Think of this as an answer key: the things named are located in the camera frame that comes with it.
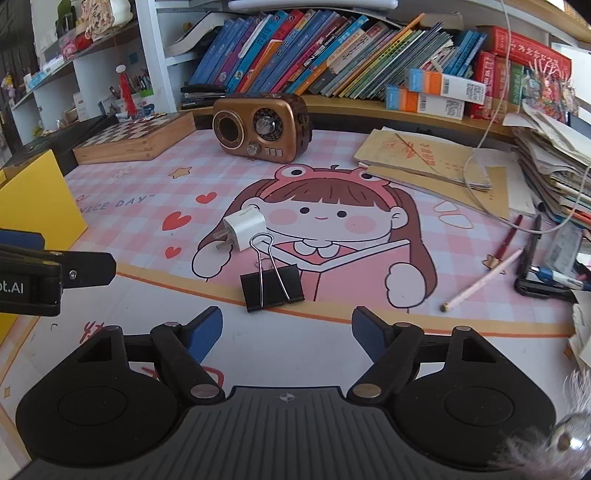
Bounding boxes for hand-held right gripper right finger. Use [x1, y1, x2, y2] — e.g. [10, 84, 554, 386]
[346, 307, 504, 403]

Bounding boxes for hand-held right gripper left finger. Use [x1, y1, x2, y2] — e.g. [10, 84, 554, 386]
[74, 305, 225, 402]

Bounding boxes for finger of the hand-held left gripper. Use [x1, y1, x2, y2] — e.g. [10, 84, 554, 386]
[0, 247, 117, 289]
[0, 229, 45, 250]

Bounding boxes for yellow cardboard box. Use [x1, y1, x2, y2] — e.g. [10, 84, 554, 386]
[0, 150, 88, 344]

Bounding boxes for black binder clip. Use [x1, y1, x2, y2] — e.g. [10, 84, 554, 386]
[240, 234, 305, 313]

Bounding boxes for white charger plug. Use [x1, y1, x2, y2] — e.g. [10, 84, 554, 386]
[213, 208, 267, 253]

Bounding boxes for pink checked cartoon desktop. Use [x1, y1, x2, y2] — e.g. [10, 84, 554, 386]
[0, 122, 591, 480]

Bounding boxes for black electronic keyboard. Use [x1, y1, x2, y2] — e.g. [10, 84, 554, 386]
[0, 115, 116, 169]

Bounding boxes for pink pencil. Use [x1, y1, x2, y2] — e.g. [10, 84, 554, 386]
[441, 249, 525, 311]

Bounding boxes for wooden chess box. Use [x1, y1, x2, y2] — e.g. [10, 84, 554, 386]
[73, 112, 197, 165]

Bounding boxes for white pen cup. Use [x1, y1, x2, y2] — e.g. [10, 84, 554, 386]
[99, 85, 125, 116]

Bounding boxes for dark red pen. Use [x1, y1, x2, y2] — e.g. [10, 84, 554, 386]
[482, 215, 525, 268]

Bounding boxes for green white tub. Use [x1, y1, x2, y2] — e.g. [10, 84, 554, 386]
[134, 88, 155, 116]

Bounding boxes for black flat case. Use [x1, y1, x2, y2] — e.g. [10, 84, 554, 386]
[515, 277, 578, 298]

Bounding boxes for red tassel ornament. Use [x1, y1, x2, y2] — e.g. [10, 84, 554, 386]
[115, 65, 138, 116]

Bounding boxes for black pen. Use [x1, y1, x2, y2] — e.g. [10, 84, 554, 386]
[517, 215, 543, 278]

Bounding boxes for blue white marker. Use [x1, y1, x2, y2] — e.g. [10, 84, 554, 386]
[531, 265, 591, 291]

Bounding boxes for grey fuzzy thing with bead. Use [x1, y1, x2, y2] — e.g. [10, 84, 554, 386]
[492, 367, 591, 480]

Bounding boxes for stack of black notebooks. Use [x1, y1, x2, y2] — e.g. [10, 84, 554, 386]
[180, 83, 227, 110]

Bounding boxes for white shelf unit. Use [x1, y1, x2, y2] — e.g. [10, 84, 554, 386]
[0, 0, 178, 139]

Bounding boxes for orange blue white carton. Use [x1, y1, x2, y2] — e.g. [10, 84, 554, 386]
[385, 84, 466, 121]
[404, 67, 488, 107]

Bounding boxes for brown retro radio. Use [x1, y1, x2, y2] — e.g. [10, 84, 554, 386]
[212, 92, 314, 164]

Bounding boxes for pile of papers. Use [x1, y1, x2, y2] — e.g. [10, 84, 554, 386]
[503, 111, 591, 232]

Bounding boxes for row of colourful books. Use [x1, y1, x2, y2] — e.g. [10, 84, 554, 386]
[189, 7, 488, 100]

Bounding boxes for group of red books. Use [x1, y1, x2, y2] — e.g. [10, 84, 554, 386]
[466, 25, 578, 123]

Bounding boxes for white charging cable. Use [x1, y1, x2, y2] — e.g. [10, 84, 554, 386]
[464, 0, 591, 232]

